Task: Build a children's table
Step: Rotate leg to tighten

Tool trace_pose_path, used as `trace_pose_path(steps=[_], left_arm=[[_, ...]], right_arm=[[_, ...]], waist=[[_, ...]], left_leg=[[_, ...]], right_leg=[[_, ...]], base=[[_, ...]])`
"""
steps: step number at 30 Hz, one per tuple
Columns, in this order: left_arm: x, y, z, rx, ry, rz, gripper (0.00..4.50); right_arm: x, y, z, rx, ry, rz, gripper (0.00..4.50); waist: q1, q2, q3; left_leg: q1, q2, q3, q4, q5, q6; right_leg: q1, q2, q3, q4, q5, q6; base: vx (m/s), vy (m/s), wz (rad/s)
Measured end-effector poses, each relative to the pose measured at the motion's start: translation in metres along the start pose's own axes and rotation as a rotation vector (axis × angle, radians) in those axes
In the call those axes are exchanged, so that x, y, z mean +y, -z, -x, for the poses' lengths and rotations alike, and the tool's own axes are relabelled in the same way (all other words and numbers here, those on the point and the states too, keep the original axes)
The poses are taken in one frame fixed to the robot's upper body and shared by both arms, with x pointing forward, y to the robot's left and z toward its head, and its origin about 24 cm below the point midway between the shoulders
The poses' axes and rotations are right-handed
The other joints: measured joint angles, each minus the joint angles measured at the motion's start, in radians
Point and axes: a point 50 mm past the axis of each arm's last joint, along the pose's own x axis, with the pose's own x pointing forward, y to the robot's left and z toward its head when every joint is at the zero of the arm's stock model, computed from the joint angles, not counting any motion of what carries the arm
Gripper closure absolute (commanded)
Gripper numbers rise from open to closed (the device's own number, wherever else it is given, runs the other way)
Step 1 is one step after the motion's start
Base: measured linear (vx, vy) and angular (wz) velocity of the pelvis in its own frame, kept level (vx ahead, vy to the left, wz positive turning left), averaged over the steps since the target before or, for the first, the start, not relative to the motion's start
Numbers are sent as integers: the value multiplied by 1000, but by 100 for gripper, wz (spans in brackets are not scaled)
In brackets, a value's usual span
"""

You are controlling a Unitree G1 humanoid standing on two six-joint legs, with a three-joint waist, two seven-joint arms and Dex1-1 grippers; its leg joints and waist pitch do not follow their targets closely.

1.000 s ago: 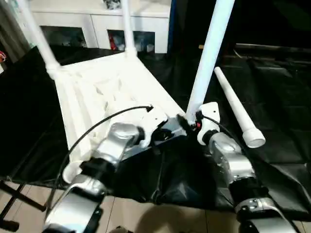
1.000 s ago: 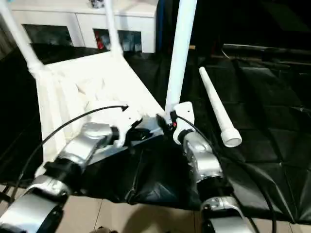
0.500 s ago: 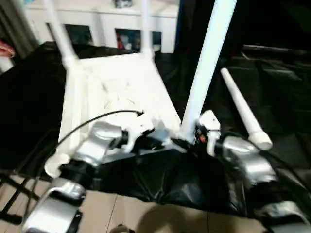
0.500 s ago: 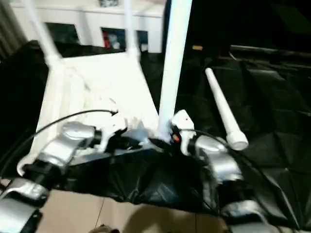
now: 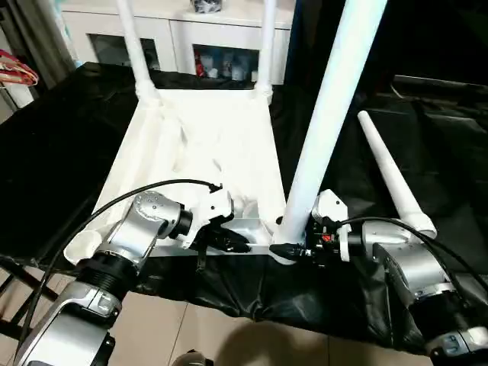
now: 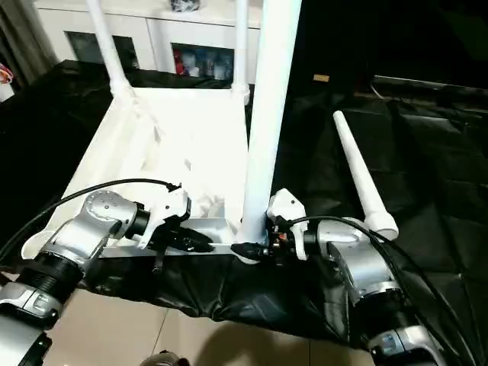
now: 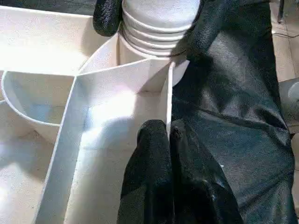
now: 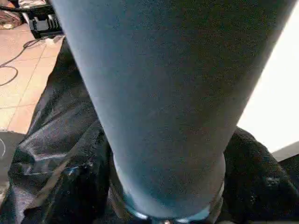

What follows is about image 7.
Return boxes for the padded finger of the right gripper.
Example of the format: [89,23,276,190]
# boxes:
[171,0,236,61]
[93,0,123,37]

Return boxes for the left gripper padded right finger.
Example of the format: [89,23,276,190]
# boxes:
[170,120,243,224]

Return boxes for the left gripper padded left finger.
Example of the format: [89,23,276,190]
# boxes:
[118,119,175,224]

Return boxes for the white plastic table leg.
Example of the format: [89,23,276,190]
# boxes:
[118,0,201,59]

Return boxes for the white plastic table top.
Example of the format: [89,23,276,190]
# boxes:
[0,4,190,224]

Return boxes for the black plastic mat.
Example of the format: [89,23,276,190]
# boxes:
[0,0,295,224]

